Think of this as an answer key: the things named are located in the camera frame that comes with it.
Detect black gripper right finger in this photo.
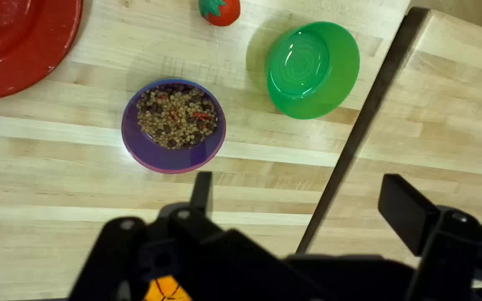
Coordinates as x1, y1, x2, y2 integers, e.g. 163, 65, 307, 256
376, 172, 480, 264

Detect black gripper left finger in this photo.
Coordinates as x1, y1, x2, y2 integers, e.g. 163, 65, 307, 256
162, 170, 220, 235

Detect red toy strawberry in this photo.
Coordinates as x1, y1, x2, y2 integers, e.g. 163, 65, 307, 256
197, 0, 242, 28

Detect purple bowl with grains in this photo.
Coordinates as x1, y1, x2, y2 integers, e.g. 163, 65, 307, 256
120, 77, 227, 175

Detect green plastic bowl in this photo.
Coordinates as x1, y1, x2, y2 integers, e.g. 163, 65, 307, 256
264, 20, 361, 120

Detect red plate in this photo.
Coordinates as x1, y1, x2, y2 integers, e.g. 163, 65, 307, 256
0, 0, 85, 103

